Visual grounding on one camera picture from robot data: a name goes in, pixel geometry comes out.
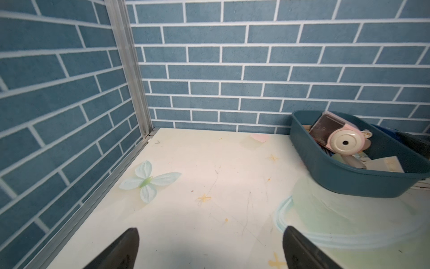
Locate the aluminium left corner post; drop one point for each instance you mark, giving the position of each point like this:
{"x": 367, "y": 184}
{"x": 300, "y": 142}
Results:
{"x": 118, "y": 16}

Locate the teal plastic bin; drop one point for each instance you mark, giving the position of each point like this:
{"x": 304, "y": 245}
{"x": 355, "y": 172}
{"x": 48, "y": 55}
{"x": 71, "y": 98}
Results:
{"x": 344, "y": 179}

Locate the pink instant camera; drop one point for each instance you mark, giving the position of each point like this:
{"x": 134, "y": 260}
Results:
{"x": 339, "y": 135}

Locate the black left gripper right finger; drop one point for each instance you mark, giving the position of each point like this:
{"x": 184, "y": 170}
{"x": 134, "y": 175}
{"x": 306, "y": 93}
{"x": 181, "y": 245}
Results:
{"x": 301, "y": 253}

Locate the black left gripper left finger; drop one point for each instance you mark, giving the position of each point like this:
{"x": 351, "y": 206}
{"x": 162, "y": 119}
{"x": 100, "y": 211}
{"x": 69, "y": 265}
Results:
{"x": 121, "y": 254}

